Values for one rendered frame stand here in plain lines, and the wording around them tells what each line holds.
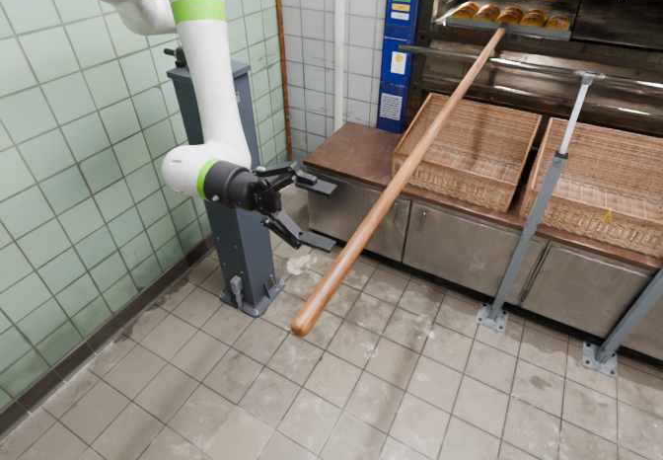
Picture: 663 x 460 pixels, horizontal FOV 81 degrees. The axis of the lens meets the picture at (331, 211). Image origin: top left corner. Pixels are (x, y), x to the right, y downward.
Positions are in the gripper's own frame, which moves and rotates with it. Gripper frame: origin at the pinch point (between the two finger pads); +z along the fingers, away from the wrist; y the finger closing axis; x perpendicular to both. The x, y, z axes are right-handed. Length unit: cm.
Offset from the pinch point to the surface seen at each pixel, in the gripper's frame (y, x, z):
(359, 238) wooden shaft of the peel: 1.9, 0.1, 6.6
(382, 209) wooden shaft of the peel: 1.9, -9.6, 7.1
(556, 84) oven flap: 20, -153, 35
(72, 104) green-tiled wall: 12, -26, -119
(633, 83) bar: 3, -116, 56
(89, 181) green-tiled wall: 42, -19, -119
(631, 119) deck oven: 30, -153, 69
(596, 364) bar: 119, -91, 89
